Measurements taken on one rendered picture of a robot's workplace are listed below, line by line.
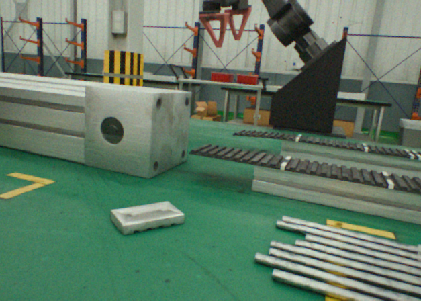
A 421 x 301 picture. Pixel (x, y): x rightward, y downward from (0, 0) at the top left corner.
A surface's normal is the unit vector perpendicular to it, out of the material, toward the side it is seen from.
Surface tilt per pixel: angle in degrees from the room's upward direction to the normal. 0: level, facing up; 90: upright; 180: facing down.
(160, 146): 90
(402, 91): 90
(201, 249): 0
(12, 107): 90
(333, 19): 90
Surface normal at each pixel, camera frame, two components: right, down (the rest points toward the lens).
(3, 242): 0.09, -0.97
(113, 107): -0.35, 0.18
